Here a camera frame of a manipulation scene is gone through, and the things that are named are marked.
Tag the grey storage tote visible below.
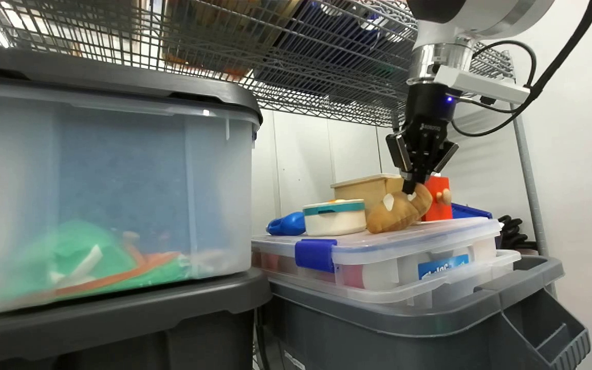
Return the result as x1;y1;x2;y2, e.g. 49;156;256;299
261;258;592;370

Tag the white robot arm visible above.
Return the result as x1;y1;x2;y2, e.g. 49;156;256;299
386;0;555;194

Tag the brown plush toy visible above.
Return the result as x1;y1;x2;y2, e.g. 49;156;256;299
367;185;431;234

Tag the clear flat lidded container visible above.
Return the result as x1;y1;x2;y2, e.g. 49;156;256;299
250;219;501;292

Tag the clear bin with grey lid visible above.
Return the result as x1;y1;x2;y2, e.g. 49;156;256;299
0;47;264;313

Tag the blue container clip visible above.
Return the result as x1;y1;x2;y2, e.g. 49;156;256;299
293;239;337;274

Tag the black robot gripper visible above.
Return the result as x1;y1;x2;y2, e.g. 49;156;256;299
386;84;456;194

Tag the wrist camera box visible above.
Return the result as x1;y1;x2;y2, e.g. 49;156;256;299
434;66;531;105

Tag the wire metal shelf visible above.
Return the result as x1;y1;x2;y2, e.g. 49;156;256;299
0;0;550;263

